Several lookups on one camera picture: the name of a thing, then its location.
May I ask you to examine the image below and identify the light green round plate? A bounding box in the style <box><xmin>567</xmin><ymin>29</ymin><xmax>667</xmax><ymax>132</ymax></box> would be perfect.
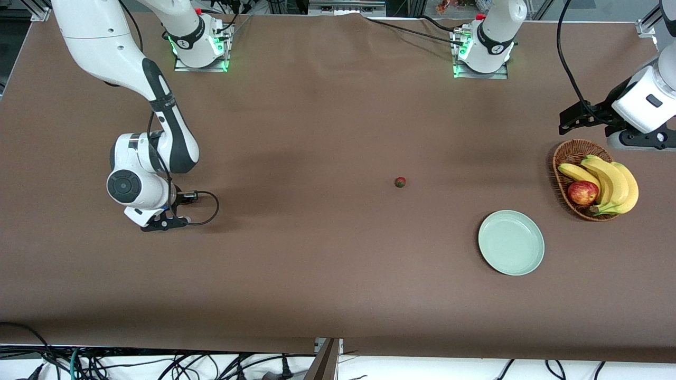
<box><xmin>478</xmin><ymin>210</ymin><xmax>545</xmax><ymax>277</ymax></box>

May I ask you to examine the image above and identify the yellow banana bunch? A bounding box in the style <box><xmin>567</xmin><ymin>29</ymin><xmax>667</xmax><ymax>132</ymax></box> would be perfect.
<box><xmin>558</xmin><ymin>155</ymin><xmax>640</xmax><ymax>216</ymax></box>

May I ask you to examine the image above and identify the aluminium corner extrusion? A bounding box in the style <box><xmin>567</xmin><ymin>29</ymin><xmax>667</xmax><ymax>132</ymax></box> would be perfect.
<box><xmin>635</xmin><ymin>18</ymin><xmax>661</xmax><ymax>39</ymax></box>
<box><xmin>21</xmin><ymin>0</ymin><xmax>53</xmax><ymax>23</ymax></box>

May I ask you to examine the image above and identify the brown wicker basket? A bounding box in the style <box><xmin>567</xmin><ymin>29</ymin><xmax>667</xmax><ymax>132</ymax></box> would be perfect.
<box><xmin>552</xmin><ymin>138</ymin><xmax>621</xmax><ymax>222</ymax></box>

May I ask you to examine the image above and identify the red apple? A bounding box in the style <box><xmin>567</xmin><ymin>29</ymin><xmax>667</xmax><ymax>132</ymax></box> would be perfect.
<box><xmin>567</xmin><ymin>180</ymin><xmax>600</xmax><ymax>206</ymax></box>

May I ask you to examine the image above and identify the brown table cloth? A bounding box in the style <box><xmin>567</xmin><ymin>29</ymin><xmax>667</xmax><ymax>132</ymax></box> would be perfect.
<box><xmin>0</xmin><ymin>11</ymin><xmax>676</xmax><ymax>365</ymax></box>

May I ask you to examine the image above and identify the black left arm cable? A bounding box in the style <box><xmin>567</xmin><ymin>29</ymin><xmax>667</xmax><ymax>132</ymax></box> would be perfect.
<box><xmin>556</xmin><ymin>0</ymin><xmax>589</xmax><ymax>106</ymax></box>

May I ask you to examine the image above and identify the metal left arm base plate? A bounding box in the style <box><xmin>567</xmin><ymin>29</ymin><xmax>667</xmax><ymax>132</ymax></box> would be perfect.
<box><xmin>453</xmin><ymin>61</ymin><xmax>509</xmax><ymax>80</ymax></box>

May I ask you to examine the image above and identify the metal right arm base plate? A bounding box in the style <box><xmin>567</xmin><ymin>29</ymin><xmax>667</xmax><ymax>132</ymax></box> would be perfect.
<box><xmin>174</xmin><ymin>55</ymin><xmax>229</xmax><ymax>73</ymax></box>

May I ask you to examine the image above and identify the table support post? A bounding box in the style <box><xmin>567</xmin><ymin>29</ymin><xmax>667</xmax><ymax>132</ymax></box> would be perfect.
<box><xmin>304</xmin><ymin>338</ymin><xmax>344</xmax><ymax>380</ymax></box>

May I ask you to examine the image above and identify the black cable across cloth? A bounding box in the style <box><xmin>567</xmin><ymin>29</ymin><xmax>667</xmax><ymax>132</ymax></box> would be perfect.
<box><xmin>363</xmin><ymin>17</ymin><xmax>466</xmax><ymax>47</ymax></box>

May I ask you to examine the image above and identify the silver aluminium frame bar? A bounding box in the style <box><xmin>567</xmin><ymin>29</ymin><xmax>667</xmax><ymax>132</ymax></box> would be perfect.
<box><xmin>308</xmin><ymin>0</ymin><xmax>387</xmax><ymax>16</ymax></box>

